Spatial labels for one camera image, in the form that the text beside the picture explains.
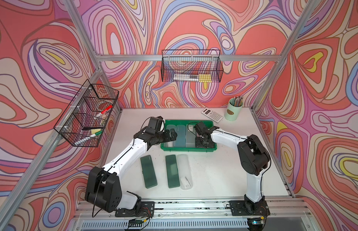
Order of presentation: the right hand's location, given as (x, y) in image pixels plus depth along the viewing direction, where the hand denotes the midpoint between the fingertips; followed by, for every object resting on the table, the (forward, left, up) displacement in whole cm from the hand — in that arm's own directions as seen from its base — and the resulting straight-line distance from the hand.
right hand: (203, 148), depth 96 cm
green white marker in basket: (-7, +64, +26) cm, 69 cm away
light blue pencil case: (+14, +15, +1) cm, 20 cm away
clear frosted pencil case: (+3, +22, +2) cm, 22 cm away
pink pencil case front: (-2, +5, +19) cm, 20 cm away
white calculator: (+30, -11, +1) cm, 32 cm away
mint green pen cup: (+24, -24, +8) cm, 35 cm away
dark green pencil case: (-15, +36, 0) cm, 39 cm away
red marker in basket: (+8, +55, +32) cm, 64 cm away
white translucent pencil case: (-15, +14, -2) cm, 20 cm away
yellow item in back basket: (+32, -2, +34) cm, 46 cm away
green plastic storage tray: (+19, -7, +3) cm, 20 cm away
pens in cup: (+28, -28, +16) cm, 43 cm away
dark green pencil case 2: (-15, +21, -1) cm, 26 cm away
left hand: (0, +20, +16) cm, 26 cm away
